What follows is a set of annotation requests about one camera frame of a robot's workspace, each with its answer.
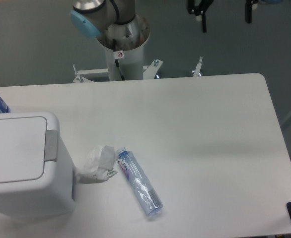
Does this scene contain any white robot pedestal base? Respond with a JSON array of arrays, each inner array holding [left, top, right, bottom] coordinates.
[[72, 13, 204, 83]]

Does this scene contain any white trash can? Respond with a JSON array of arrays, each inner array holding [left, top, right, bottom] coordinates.
[[0, 112, 75, 219]]

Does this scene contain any grey lid push button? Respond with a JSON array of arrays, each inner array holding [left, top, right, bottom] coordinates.
[[44, 130, 59, 162]]

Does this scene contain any crumpled white plastic wrapper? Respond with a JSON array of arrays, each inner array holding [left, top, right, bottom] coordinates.
[[75, 145, 118, 184]]

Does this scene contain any white trash can lid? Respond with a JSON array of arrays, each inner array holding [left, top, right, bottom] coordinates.
[[0, 117, 47, 183]]

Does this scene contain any empty clear plastic bottle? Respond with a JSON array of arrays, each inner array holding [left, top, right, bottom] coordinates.
[[117, 147, 163, 217]]

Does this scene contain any black cable on pedestal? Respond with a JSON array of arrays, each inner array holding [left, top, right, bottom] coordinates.
[[112, 38, 126, 81]]

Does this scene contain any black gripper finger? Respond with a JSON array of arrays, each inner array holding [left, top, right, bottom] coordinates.
[[187, 0, 212, 33], [245, 0, 258, 24]]

